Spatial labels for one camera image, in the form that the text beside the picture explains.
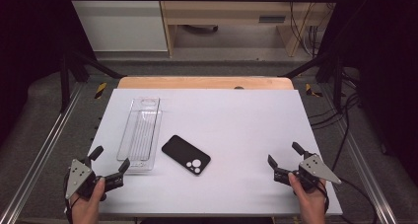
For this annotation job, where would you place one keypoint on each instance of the person's left hand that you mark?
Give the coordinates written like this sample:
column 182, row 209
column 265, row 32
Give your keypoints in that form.
column 87, row 206

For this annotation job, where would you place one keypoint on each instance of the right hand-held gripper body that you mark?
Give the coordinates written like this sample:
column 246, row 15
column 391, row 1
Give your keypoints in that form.
column 313, row 169

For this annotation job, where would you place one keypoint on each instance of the black frame leg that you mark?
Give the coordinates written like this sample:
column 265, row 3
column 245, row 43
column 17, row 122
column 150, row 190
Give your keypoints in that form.
column 328, row 66
column 77, row 69

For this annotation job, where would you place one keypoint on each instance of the white cabinet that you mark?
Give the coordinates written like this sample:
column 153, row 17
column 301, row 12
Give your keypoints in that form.
column 121, row 23

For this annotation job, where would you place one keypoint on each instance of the clear plastic packaging box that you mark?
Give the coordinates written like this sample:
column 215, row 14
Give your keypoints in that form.
column 140, row 135

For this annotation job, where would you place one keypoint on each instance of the yellow black striped tape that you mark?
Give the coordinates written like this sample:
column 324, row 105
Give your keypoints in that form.
column 100, row 90
column 310, row 90

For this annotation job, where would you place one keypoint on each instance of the light wooden desk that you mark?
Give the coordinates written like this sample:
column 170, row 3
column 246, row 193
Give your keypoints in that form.
column 223, row 12

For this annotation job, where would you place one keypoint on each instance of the aluminium floor rail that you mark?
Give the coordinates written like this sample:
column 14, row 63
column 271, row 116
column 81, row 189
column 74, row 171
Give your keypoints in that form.
column 39, row 151
column 364, row 171

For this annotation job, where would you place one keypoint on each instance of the white table cover sheet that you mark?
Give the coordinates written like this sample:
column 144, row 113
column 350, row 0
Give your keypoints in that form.
column 236, row 135

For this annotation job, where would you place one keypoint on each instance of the black curtain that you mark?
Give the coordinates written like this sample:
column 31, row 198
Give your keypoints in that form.
column 29, row 36
column 384, row 53

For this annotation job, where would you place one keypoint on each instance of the person's right hand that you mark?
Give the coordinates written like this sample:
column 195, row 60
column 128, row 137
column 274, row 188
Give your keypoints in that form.
column 312, row 202

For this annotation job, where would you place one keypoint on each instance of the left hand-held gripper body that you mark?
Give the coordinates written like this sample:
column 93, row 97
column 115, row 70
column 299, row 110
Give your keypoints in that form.
column 79, row 178

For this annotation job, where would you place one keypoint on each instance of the grey desk label plate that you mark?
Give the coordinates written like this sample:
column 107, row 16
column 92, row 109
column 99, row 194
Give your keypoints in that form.
column 271, row 19

